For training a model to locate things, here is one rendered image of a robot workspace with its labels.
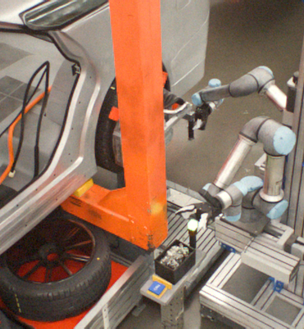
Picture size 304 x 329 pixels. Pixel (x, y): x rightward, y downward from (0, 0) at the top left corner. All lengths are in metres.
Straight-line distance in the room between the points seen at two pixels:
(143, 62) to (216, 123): 2.65
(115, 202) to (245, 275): 0.93
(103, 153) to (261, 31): 3.33
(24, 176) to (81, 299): 0.79
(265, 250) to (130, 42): 1.29
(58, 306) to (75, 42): 1.41
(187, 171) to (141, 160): 1.77
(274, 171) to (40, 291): 1.40
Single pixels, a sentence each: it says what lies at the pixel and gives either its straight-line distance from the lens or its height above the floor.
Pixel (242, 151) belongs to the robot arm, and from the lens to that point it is 3.14.
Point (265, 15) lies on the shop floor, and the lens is 7.20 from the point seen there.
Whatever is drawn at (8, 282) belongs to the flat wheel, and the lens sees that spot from 3.76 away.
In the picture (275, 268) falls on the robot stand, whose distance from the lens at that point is 3.43.
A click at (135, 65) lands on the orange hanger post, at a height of 1.73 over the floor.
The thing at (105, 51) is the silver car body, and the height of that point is 1.47.
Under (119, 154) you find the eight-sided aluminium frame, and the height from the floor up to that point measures 0.80.
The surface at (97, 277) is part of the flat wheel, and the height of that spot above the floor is 0.46.
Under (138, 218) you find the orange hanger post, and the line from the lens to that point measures 3.63.
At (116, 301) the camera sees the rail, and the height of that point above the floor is 0.32.
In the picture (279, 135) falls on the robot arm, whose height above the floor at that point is 1.45.
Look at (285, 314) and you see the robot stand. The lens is 3.92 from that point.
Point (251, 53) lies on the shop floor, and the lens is 6.54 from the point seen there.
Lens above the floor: 3.27
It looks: 39 degrees down
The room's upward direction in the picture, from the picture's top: 3 degrees counter-clockwise
